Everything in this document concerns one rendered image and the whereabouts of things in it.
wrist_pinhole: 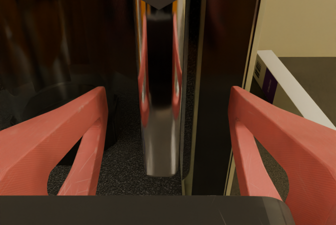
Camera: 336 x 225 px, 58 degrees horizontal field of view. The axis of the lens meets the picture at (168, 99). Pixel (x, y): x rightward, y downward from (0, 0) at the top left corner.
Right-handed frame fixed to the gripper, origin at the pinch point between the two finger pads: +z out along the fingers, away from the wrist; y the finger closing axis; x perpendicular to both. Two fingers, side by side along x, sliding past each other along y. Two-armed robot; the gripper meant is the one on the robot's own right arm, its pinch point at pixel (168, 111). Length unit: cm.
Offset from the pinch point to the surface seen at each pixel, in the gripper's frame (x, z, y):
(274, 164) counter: 20.9, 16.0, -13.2
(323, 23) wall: 16, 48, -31
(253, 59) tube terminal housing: 0.4, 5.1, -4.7
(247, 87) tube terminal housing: 2.2, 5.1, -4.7
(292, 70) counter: 21, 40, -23
